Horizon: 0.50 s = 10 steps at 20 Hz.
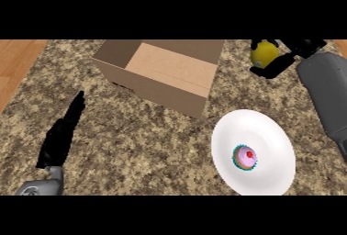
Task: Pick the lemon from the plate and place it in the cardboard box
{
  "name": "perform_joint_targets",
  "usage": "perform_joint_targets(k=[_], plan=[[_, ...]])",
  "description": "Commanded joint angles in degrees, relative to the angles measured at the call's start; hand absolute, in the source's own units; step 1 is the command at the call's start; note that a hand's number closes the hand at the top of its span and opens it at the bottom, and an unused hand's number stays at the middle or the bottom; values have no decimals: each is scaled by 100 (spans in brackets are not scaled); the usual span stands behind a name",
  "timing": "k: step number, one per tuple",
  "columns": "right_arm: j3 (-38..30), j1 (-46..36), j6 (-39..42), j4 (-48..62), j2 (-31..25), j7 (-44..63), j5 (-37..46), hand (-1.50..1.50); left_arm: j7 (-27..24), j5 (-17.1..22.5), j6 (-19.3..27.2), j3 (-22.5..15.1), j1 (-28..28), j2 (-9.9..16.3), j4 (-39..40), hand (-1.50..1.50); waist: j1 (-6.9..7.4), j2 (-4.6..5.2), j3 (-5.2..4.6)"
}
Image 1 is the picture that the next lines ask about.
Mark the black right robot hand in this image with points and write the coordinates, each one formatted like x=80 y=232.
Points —
x=283 y=62

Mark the yellow lemon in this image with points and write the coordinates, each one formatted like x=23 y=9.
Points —
x=263 y=54

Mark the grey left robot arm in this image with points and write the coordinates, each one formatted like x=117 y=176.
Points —
x=45 y=183

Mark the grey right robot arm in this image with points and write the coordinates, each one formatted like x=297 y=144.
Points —
x=327 y=98

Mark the brown cardboard box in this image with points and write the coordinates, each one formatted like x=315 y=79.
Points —
x=158 y=73

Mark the white plate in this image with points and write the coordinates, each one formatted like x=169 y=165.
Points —
x=253 y=153

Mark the pink frosted cupcake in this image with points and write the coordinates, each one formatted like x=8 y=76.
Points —
x=246 y=158

